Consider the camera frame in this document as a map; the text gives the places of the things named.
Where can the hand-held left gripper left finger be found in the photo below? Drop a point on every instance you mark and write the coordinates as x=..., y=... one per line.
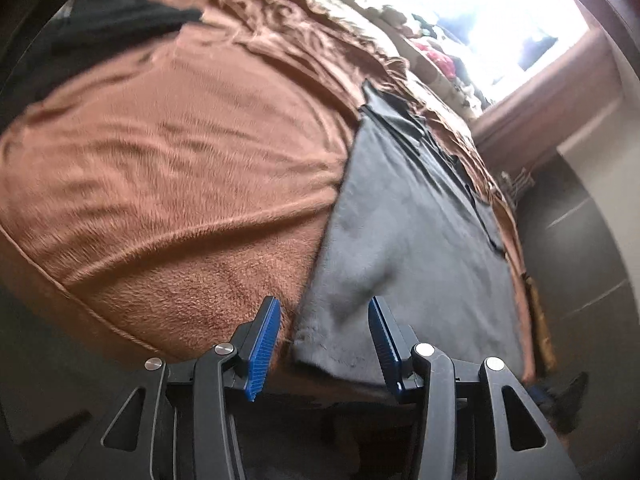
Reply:
x=262, y=345

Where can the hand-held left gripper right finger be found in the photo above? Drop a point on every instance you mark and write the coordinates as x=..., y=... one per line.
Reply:
x=382, y=350

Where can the grey t-shirt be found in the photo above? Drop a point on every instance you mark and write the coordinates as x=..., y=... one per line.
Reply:
x=415, y=235

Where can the black clothes pile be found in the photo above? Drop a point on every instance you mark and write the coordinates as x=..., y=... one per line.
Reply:
x=115, y=15

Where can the patterned mattress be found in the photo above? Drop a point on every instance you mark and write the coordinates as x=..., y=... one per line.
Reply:
x=540, y=320

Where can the dark shoe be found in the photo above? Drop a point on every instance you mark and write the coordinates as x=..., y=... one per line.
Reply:
x=567, y=402

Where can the brown blanket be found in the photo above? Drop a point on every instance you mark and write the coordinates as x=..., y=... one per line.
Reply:
x=175, y=160

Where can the small floor rack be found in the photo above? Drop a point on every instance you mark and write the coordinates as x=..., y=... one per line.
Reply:
x=517, y=180

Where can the pile of plush toys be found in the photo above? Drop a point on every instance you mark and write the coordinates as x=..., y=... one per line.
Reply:
x=440, y=55

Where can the pink curtain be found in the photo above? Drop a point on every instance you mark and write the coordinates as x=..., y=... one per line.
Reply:
x=550, y=100

